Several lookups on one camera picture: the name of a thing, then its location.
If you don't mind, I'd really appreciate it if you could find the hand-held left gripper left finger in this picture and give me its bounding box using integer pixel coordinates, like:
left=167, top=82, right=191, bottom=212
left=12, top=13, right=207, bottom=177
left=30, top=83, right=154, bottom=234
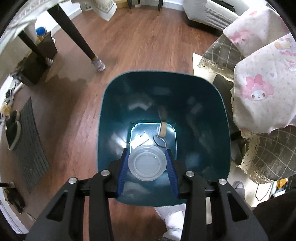
left=25, top=148, right=129, bottom=241

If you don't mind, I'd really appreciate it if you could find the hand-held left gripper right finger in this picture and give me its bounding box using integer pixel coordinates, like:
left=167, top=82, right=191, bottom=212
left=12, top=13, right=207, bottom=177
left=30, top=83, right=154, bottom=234
left=165, top=149, right=269, bottom=241

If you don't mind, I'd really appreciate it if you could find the clear round plastic lid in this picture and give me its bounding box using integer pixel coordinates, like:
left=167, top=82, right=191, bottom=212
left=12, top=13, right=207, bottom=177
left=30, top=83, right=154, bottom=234
left=128, top=145, right=167, bottom=181

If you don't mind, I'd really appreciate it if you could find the small clear tape roll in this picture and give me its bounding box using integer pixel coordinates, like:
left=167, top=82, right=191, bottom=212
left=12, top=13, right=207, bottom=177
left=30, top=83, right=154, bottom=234
left=153, top=136, right=167, bottom=148

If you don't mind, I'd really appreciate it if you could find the white paper scrap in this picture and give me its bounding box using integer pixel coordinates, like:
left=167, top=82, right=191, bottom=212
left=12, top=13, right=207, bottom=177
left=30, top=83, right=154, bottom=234
left=129, top=132, right=149, bottom=149

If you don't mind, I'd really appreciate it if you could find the teal plastic trash bin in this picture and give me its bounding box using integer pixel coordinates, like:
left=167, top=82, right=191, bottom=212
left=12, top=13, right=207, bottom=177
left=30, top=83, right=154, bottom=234
left=97, top=71, right=231, bottom=207

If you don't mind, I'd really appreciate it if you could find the dark grey floor mat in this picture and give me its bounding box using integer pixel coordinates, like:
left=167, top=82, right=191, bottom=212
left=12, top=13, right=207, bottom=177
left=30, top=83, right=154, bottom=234
left=14, top=97, right=50, bottom=194

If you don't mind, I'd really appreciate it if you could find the dark fuzzy clump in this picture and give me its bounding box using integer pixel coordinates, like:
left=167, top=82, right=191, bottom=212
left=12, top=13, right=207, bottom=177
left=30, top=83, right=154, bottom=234
left=3, top=182, right=26, bottom=214

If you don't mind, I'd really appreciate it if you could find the dark slipper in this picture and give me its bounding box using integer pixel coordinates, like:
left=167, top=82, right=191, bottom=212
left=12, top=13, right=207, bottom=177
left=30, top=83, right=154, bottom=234
left=6, top=110, right=21, bottom=130
left=6, top=121, right=22, bottom=151

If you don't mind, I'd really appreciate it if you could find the dark wooden table leg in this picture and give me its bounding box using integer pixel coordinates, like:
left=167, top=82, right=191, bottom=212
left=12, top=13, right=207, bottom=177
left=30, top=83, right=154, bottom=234
left=47, top=4, right=96, bottom=62
left=18, top=30, right=50, bottom=62

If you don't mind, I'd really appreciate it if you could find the grey armchair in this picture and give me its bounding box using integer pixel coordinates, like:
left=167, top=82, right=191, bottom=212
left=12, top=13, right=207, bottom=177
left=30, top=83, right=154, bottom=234
left=183, top=0, right=250, bottom=36

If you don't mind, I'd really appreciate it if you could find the blue and yellow container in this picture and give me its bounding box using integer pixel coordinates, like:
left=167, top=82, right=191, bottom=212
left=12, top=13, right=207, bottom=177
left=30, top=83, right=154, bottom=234
left=36, top=27, right=47, bottom=41

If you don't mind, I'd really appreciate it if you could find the table with beige cloth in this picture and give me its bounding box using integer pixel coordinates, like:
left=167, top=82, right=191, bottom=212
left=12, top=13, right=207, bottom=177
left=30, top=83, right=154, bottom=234
left=0, top=0, right=117, bottom=54

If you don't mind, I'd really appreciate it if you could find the grey chair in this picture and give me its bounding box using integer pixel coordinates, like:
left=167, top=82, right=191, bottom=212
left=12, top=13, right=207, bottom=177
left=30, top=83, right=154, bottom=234
left=127, top=0, right=165, bottom=16

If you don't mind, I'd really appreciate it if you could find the black bag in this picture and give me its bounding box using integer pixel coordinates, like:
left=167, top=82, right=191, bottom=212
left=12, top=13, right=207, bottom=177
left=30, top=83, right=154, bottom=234
left=215, top=0, right=237, bottom=12

